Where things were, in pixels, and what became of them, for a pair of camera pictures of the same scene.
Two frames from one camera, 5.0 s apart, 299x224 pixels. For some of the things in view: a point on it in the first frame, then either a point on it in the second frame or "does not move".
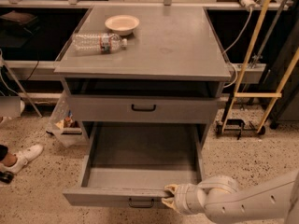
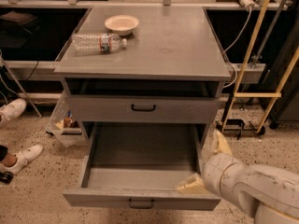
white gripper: [184, 197] to [212, 175]
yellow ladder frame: [276, 95] does not move
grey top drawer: [142, 109] does not move
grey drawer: [130, 164] does not move
